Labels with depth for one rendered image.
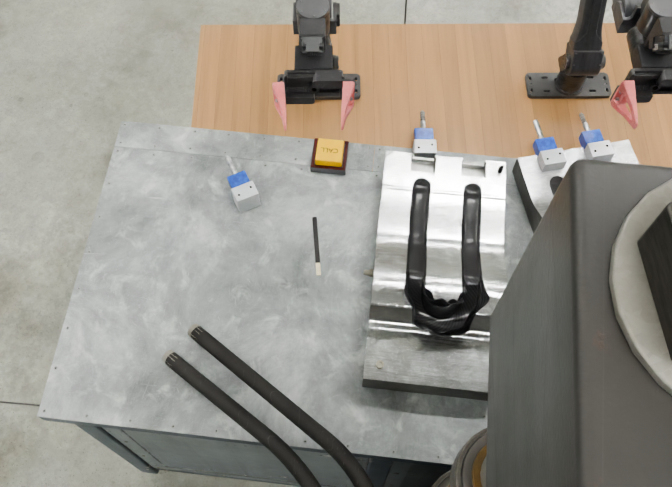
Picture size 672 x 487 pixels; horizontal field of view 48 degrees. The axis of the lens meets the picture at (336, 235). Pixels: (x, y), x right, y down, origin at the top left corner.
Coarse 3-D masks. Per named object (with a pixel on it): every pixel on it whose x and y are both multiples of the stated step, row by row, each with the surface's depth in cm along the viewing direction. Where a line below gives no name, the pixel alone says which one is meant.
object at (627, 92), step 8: (632, 80) 130; (616, 88) 133; (624, 88) 130; (632, 88) 130; (640, 88) 135; (648, 88) 135; (616, 96) 134; (624, 96) 132; (632, 96) 130; (640, 96) 135; (648, 96) 135; (616, 104) 134; (624, 104) 134; (632, 104) 130; (624, 112) 133; (632, 112) 130; (632, 120) 130
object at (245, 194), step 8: (232, 168) 169; (232, 176) 167; (240, 176) 167; (232, 184) 166; (240, 184) 166; (248, 184) 165; (232, 192) 165; (240, 192) 164; (248, 192) 164; (256, 192) 164; (240, 200) 163; (248, 200) 165; (256, 200) 166; (240, 208) 166; (248, 208) 168
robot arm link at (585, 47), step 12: (588, 0) 162; (600, 0) 161; (588, 12) 163; (600, 12) 163; (576, 24) 168; (588, 24) 164; (600, 24) 165; (576, 36) 167; (588, 36) 166; (600, 36) 166; (576, 48) 168; (588, 48) 167; (600, 48) 168; (576, 60) 168; (588, 60) 168; (600, 60) 168; (576, 72) 170; (588, 72) 170
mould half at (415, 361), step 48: (384, 192) 160; (432, 192) 160; (384, 240) 155; (432, 240) 156; (480, 240) 156; (384, 288) 146; (432, 288) 145; (384, 336) 149; (432, 336) 149; (480, 336) 149; (384, 384) 147; (432, 384) 145; (480, 384) 145
